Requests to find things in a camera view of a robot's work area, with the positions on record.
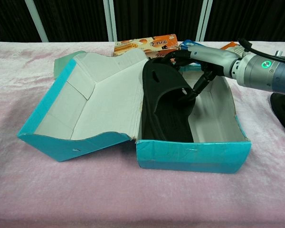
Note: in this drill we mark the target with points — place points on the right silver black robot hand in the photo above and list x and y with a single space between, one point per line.
213 58

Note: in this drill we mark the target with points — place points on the teal cardboard shoe box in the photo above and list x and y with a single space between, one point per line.
97 107

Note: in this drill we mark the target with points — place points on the blue cookie package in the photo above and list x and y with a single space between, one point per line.
186 44

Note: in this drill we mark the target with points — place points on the orange biscuit box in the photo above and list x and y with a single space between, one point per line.
137 46

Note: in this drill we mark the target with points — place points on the orange white wipes packet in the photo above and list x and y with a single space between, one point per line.
231 48

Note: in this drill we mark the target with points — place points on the mint green plastic dustpan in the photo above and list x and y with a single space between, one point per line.
61 64

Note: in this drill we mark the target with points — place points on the pink velvet tablecloth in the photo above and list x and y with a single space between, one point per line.
85 190

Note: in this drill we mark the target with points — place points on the white partition frame post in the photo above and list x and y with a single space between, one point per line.
110 21
203 21
38 23

